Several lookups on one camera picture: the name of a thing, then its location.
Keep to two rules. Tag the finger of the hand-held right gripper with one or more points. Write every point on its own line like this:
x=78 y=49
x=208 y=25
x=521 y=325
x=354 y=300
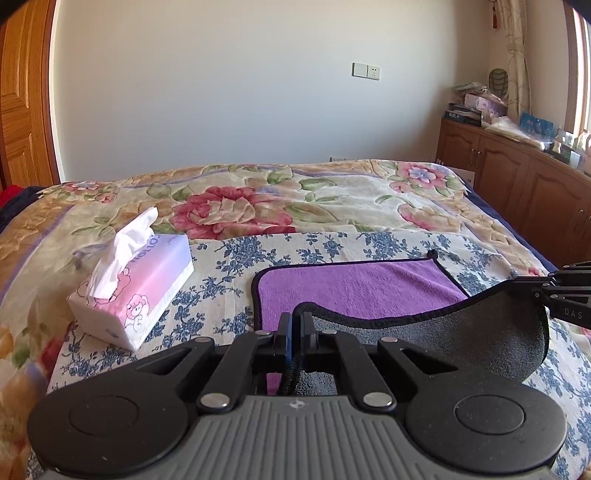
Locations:
x=531 y=288
x=575 y=273

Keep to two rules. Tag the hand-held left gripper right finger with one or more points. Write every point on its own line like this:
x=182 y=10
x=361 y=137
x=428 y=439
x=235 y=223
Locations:
x=305 y=333

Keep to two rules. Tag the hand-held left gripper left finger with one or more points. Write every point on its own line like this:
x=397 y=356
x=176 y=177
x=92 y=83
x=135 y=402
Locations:
x=287 y=339

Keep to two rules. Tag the purple and grey towel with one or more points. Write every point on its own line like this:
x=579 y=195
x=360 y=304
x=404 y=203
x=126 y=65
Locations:
x=369 y=288

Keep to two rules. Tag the blue floral bed sheet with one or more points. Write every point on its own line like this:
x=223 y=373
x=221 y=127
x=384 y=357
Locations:
x=221 y=277

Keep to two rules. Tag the wooden cabinet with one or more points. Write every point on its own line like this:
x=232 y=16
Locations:
x=517 y=175

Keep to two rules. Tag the white bottles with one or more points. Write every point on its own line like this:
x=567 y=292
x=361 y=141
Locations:
x=572 y=147

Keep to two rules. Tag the floral plush blanket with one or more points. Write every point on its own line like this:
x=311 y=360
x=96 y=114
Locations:
x=240 y=203

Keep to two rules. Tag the blue printed box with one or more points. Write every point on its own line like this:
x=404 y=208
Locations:
x=537 y=124

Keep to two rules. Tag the pink and white tissue box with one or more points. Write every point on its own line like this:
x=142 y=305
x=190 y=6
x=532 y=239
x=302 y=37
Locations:
x=138 y=295

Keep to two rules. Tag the clear plastic bag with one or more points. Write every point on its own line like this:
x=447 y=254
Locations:
x=505 y=127

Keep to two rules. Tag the stack of books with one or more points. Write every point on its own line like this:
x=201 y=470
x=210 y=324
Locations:
x=463 y=116

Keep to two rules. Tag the green hand fan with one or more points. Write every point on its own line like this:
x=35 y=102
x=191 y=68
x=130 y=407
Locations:
x=498 y=82

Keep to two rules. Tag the patterned curtain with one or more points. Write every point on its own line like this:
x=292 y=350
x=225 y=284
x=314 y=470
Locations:
x=517 y=55

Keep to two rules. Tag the red hanging tassel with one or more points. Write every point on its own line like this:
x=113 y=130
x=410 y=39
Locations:
x=495 y=16

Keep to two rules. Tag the dark red clothes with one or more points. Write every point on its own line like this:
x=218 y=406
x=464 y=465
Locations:
x=16 y=198

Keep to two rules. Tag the wooden door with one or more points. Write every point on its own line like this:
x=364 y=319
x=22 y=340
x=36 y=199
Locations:
x=23 y=92

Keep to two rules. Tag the wooden window frame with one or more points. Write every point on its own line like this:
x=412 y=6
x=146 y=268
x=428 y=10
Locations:
x=572 y=74

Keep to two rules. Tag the white wall switch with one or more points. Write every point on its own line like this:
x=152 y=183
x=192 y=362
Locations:
x=366 y=71

